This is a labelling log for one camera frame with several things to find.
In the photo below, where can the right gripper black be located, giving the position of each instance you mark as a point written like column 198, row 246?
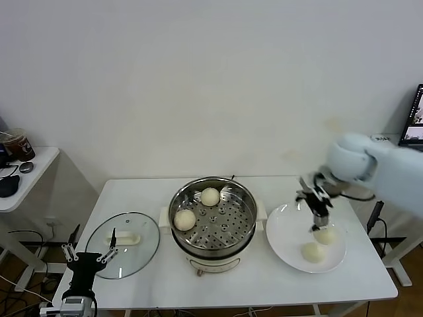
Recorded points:
column 319, row 203

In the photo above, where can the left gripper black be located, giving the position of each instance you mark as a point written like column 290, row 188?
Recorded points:
column 84, row 267

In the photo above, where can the white steamed baozi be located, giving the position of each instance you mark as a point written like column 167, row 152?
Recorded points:
column 312, row 253
column 209, row 197
column 327, row 237
column 184, row 220

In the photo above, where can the glass pot lid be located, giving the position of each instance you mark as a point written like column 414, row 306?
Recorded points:
column 132, row 257

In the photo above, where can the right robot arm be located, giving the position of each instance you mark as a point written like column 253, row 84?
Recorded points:
column 390, row 171

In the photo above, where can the steel steamer basket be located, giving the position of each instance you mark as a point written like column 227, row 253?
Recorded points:
column 238, row 228

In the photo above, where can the white round plate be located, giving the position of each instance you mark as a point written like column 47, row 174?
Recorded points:
column 287, row 251

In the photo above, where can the white side desk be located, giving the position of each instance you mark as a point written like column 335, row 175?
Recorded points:
column 404, row 279
column 39, row 165

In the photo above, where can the white desk label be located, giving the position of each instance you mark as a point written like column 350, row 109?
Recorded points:
column 382, row 138

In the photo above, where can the brown iced coffee cup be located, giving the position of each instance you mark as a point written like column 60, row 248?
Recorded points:
column 24, row 148

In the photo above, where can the black electronic device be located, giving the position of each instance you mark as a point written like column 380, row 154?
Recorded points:
column 3, row 156

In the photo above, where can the black laptop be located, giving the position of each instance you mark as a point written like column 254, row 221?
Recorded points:
column 413, row 132

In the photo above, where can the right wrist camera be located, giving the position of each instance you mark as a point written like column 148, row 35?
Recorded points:
column 305, row 190

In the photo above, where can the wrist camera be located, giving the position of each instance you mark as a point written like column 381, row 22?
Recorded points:
column 76, row 305
column 305, row 190

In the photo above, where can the white wall socket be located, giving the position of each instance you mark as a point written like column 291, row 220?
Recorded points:
column 53, row 223

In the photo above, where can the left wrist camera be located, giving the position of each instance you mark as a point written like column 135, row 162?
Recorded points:
column 76, row 305

